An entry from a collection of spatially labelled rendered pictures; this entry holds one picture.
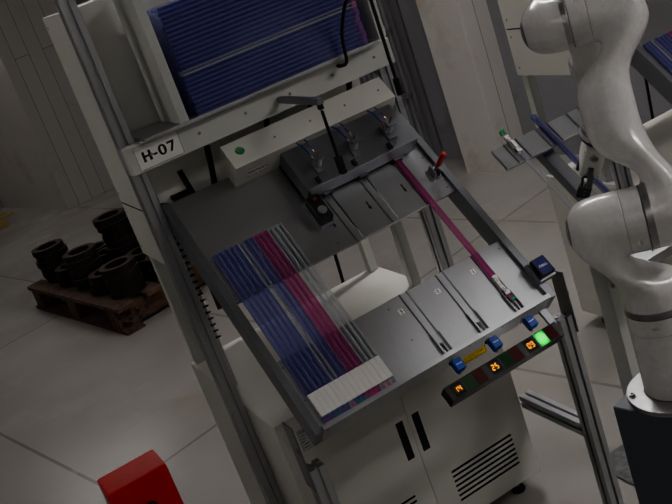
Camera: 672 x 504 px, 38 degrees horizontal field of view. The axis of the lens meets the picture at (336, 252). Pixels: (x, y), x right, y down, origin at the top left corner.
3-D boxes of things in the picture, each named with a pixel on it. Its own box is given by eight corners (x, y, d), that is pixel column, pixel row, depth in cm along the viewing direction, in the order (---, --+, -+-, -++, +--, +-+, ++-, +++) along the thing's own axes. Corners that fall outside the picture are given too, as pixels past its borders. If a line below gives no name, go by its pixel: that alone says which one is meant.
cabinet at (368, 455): (546, 487, 289) (490, 304, 269) (351, 619, 264) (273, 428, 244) (428, 420, 346) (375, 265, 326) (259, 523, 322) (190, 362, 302)
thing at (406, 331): (543, 301, 241) (546, 295, 238) (319, 433, 218) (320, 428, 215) (495, 245, 249) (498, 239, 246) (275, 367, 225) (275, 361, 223)
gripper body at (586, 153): (613, 149, 226) (603, 183, 234) (612, 119, 232) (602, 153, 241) (581, 145, 226) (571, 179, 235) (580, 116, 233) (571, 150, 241)
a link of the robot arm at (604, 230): (695, 312, 175) (667, 191, 167) (591, 334, 180) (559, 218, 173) (685, 284, 186) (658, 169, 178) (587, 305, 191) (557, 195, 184)
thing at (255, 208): (452, 201, 258) (455, 189, 254) (235, 313, 235) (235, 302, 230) (381, 117, 272) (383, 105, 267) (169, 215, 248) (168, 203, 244)
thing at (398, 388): (543, 310, 243) (551, 296, 237) (321, 442, 219) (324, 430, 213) (540, 306, 243) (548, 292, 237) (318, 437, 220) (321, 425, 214)
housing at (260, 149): (389, 129, 271) (396, 95, 259) (235, 201, 254) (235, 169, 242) (372, 110, 274) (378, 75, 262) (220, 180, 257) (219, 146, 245)
